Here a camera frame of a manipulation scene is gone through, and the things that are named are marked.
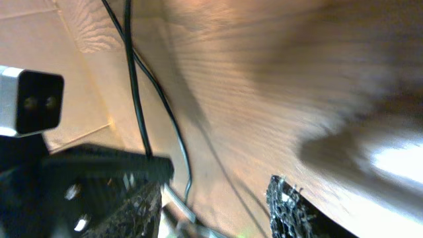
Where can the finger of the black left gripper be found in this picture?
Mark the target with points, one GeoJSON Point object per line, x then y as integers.
{"type": "Point", "coordinates": [91, 160]}

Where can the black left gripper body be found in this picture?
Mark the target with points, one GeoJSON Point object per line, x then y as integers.
{"type": "Point", "coordinates": [34, 204]}

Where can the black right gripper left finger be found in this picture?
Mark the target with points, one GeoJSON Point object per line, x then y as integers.
{"type": "Point", "coordinates": [139, 216]}

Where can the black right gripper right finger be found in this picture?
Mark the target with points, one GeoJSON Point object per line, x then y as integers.
{"type": "Point", "coordinates": [293, 216]}

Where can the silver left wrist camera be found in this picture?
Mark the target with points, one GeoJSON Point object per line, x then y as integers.
{"type": "Point", "coordinates": [31, 101]}

